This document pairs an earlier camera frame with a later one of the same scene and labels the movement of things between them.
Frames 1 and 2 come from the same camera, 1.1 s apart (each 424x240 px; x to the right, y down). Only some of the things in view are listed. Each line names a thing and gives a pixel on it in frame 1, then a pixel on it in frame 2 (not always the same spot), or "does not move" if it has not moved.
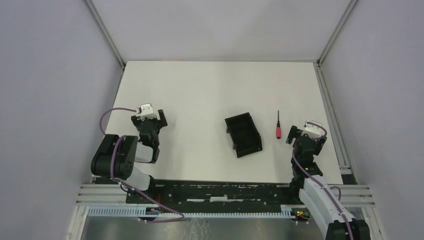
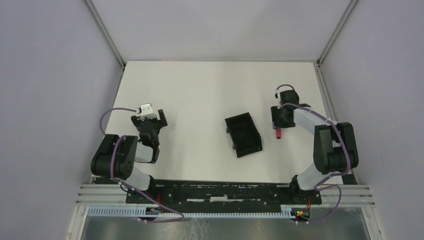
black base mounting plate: (226, 193) does not move
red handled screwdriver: (278, 129) does not move
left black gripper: (149, 122) does not move
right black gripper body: (305, 138) to (279, 122)
